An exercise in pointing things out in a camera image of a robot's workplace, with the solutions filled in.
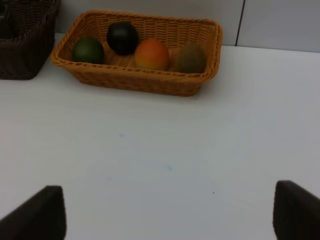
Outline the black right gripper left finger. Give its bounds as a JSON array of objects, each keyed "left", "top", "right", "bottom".
[{"left": 0, "top": 185, "right": 67, "bottom": 240}]

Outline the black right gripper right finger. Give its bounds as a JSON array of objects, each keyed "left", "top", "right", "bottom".
[{"left": 272, "top": 180, "right": 320, "bottom": 240}]

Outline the green lime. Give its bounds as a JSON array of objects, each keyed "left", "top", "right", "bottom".
[{"left": 72, "top": 36, "right": 105, "bottom": 64}]

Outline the brown fuzzy kiwi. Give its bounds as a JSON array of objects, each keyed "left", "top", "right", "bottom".
[{"left": 175, "top": 41, "right": 207, "bottom": 74}]

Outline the orange bread bun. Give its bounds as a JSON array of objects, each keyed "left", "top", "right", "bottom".
[{"left": 134, "top": 38, "right": 170, "bottom": 71}]

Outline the dark purple mangosteen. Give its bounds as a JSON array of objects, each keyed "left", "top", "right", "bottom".
[{"left": 106, "top": 21, "right": 139, "bottom": 56}]

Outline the black square bottle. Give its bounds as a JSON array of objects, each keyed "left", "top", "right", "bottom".
[{"left": 0, "top": 0, "right": 19, "bottom": 39}]

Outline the dark brown wicker basket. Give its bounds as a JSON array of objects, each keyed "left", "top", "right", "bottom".
[{"left": 0, "top": 0, "right": 61, "bottom": 80}]

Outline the tan wicker basket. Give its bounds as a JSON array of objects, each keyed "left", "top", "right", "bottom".
[{"left": 50, "top": 9, "right": 223, "bottom": 97}]

